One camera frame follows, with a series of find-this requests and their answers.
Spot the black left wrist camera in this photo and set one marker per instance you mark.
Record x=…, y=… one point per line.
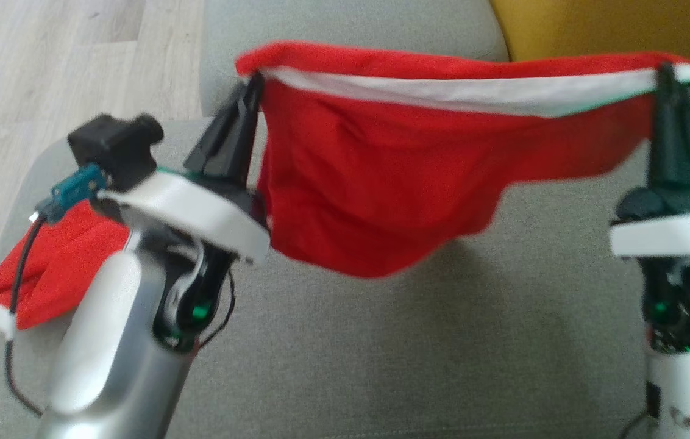
x=113, y=146

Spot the yellow sofa backrest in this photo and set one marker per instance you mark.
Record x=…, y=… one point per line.
x=595, y=24

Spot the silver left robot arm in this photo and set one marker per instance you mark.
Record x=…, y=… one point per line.
x=107, y=341

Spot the red white basketball jersey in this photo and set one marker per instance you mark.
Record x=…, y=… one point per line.
x=58, y=274

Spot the red white-trimmed shorts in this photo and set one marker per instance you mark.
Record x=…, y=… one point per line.
x=381, y=183

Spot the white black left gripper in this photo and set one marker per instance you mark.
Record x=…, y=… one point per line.
x=199, y=213

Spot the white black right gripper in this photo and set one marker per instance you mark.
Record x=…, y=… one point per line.
x=668, y=235

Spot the grey fabric sofa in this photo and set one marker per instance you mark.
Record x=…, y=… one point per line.
x=442, y=366

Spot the grey rounded sofa cushion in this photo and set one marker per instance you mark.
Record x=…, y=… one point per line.
x=351, y=24

